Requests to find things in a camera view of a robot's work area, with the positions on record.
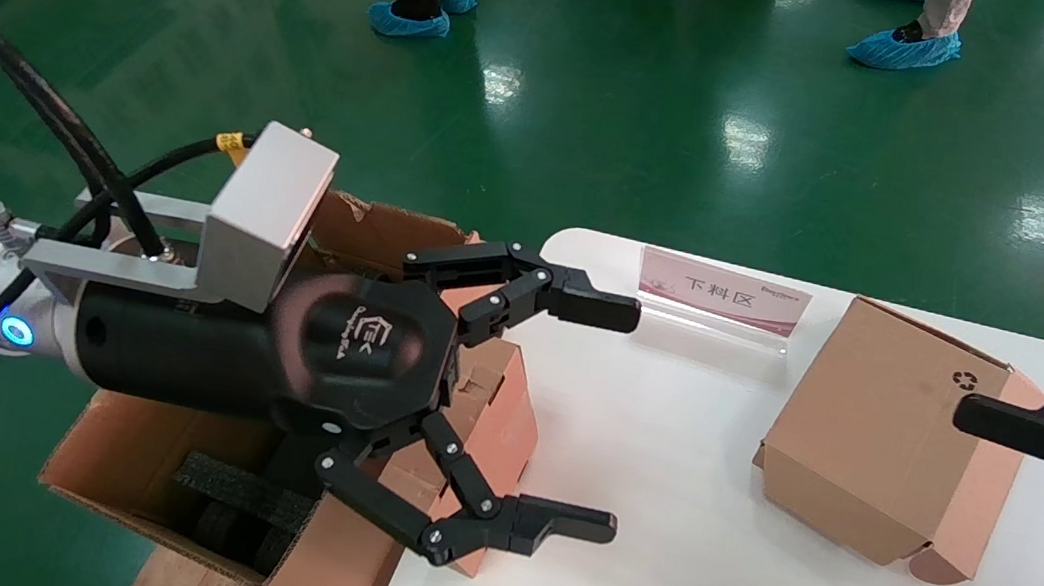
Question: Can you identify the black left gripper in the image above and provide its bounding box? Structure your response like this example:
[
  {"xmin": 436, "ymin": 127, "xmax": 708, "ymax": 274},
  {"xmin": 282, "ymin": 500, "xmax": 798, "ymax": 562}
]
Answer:
[{"xmin": 62, "ymin": 235, "xmax": 465, "ymax": 455}]

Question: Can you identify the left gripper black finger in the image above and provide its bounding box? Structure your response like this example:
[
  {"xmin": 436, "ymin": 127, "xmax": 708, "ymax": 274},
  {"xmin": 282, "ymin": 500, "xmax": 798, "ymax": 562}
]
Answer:
[
  {"xmin": 393, "ymin": 229, "xmax": 649, "ymax": 369},
  {"xmin": 304, "ymin": 393, "xmax": 631, "ymax": 586}
]

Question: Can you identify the small plain cardboard box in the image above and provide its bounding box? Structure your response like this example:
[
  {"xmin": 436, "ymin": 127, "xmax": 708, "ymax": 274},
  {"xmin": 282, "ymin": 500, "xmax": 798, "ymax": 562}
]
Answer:
[{"xmin": 367, "ymin": 273, "xmax": 559, "ymax": 584}]

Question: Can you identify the big open cardboard box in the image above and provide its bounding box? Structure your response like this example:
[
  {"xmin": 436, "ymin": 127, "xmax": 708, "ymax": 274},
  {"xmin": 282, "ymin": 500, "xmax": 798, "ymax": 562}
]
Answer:
[{"xmin": 26, "ymin": 157, "xmax": 485, "ymax": 586}]

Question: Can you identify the cardboard box with recycling symbol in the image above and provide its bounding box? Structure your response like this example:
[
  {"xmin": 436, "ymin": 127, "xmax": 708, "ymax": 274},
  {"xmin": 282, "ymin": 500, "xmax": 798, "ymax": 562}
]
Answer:
[{"xmin": 741, "ymin": 284, "xmax": 1044, "ymax": 586}]

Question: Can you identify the acrylic sign with pink label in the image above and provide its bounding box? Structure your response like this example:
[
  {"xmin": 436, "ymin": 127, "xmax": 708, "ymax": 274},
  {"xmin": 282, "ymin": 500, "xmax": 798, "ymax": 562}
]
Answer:
[{"xmin": 630, "ymin": 244, "xmax": 817, "ymax": 357}]

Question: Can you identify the flat black foam strip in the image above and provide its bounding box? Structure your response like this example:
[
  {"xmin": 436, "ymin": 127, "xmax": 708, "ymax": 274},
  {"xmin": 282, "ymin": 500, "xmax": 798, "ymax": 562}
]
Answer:
[{"xmin": 168, "ymin": 447, "xmax": 327, "ymax": 537}]

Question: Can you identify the low black foam piece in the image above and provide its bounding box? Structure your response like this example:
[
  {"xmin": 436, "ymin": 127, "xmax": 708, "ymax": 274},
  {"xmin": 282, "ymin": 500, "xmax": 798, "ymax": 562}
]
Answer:
[{"xmin": 189, "ymin": 498, "xmax": 300, "ymax": 578}]

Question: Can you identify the beige trouser leg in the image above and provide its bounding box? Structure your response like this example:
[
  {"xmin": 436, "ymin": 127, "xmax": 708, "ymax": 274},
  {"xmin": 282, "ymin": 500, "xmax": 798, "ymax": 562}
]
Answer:
[{"xmin": 914, "ymin": 0, "xmax": 978, "ymax": 47}]

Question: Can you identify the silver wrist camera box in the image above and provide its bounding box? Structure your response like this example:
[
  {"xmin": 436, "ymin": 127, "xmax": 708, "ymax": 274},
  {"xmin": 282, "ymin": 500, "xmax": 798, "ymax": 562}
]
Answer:
[{"xmin": 17, "ymin": 91, "xmax": 344, "ymax": 337}]

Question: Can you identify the thin smooth black cable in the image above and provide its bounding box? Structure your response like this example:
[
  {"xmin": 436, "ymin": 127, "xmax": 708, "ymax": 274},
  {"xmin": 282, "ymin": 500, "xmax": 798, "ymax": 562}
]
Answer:
[{"xmin": 0, "ymin": 99, "xmax": 258, "ymax": 383}]

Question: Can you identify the black braided hose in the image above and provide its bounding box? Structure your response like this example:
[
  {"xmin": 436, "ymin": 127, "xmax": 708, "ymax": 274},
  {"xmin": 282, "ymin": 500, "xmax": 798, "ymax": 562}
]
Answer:
[{"xmin": 0, "ymin": 0, "xmax": 201, "ymax": 263}]

